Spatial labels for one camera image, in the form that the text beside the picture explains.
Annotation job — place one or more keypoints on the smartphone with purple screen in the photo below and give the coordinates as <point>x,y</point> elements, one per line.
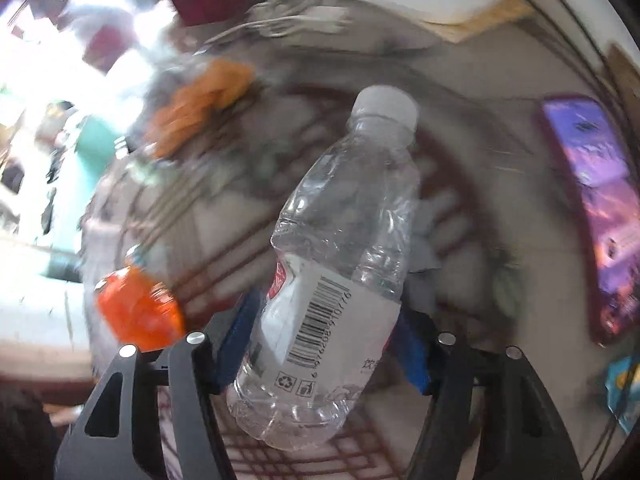
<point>601,188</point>

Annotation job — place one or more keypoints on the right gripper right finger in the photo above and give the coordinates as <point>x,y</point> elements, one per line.
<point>494,402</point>

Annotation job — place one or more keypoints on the clear plastic water bottle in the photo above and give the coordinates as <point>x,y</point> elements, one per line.
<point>342,242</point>

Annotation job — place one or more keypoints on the clear bag of orange snacks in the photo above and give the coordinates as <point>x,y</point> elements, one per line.
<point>221,85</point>

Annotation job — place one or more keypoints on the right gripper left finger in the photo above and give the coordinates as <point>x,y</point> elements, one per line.
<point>151,414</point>

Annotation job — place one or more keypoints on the orange snack wrapper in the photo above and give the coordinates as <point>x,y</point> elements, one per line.
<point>139,309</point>

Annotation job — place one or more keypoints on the floral patterned tablecloth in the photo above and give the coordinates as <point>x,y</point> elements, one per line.
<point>495,252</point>

